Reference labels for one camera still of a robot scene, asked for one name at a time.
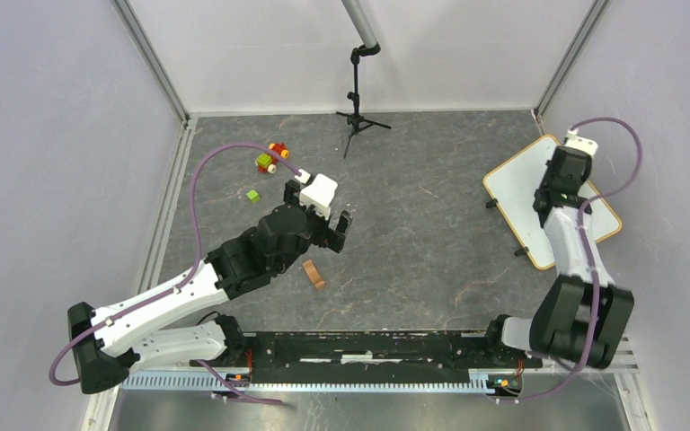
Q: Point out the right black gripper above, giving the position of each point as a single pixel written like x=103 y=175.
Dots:
x=585 y=173

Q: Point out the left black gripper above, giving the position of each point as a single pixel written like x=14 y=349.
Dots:
x=329 y=237

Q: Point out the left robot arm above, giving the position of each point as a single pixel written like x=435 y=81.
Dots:
x=117 y=340

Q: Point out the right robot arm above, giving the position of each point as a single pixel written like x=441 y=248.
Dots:
x=558 y=217

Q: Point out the brown wooden arch block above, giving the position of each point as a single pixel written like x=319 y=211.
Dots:
x=314 y=275

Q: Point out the small green cube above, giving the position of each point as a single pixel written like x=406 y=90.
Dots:
x=253 y=196

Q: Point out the red toy brick car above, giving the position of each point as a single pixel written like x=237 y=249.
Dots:
x=268 y=163

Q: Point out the black tripod stand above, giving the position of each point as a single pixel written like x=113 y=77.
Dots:
x=356 y=120

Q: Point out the grey overhead pole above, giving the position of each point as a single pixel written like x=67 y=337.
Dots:
x=362 y=25

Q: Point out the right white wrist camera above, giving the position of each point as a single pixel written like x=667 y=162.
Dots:
x=575 y=141

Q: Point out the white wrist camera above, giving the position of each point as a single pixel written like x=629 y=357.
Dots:
x=575 y=141
x=317 y=192

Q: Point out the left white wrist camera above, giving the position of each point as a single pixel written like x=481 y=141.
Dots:
x=317 y=192

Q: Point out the white whiteboard wooden frame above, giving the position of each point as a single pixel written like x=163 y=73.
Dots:
x=511 y=187

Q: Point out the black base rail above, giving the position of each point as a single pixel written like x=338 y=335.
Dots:
x=354 y=357

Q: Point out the white cable comb strip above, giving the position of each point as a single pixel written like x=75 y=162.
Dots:
x=477 y=383

